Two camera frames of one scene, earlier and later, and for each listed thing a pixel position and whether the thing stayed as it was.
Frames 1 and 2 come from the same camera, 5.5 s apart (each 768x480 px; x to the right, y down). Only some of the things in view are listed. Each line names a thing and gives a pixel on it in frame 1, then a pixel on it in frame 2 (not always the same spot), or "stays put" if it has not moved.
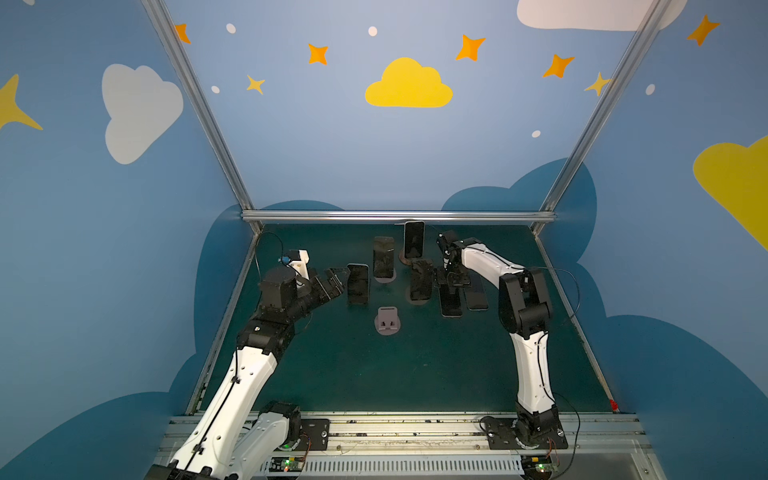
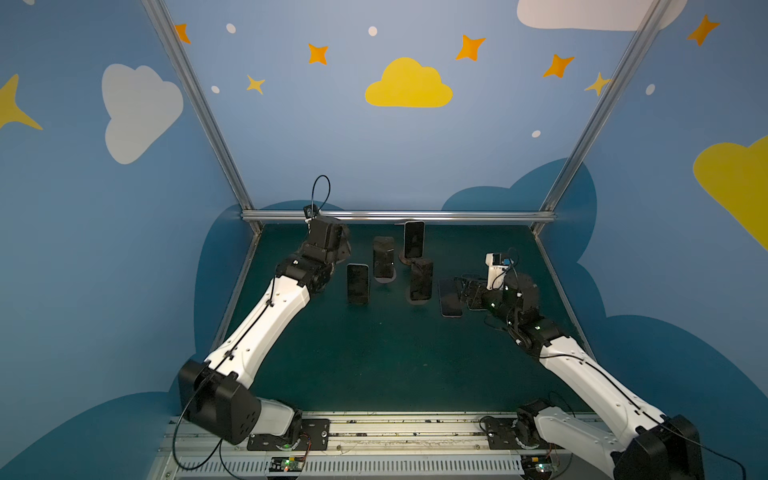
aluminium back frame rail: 396,216 stays put
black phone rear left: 384,257 stays put
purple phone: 451,303 stays put
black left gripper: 327,285 -> 341,241
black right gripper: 450,264 -> 480,293
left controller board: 286,464 stays put
